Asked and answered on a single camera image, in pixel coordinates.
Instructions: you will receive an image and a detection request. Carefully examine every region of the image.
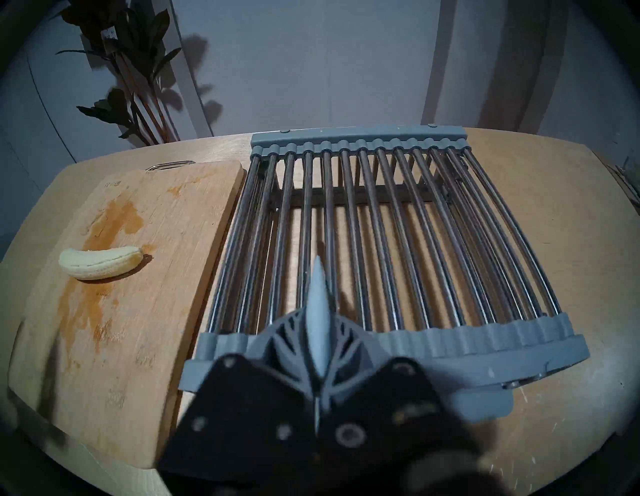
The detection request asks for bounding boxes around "tall potted green plant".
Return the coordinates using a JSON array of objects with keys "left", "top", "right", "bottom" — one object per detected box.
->
[{"left": 55, "top": 0, "right": 184, "bottom": 146}]

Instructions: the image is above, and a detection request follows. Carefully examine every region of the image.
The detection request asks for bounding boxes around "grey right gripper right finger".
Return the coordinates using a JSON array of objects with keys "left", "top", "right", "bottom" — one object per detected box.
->
[{"left": 320, "top": 312, "right": 482, "bottom": 468}]

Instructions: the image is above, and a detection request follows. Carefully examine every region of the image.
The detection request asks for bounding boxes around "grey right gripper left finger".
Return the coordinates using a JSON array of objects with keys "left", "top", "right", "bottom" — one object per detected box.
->
[{"left": 157, "top": 307, "right": 321, "bottom": 483}]

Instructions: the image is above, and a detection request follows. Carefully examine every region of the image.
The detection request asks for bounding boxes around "peeled banana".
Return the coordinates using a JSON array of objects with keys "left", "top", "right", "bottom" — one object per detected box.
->
[{"left": 58, "top": 245, "right": 145, "bottom": 281}]

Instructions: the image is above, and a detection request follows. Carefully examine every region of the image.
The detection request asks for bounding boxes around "wooden cutting board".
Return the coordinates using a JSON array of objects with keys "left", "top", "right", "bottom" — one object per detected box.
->
[{"left": 7, "top": 159, "right": 246, "bottom": 471}]

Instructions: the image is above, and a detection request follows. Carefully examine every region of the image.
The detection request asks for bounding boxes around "grey metal dish rack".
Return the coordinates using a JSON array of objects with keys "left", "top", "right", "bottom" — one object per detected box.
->
[{"left": 178, "top": 124, "right": 591, "bottom": 424}]

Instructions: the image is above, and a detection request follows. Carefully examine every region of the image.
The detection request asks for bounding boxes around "grey handled kitchen knife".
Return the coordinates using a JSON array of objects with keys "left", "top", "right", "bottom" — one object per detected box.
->
[{"left": 304, "top": 255, "right": 335, "bottom": 382}]

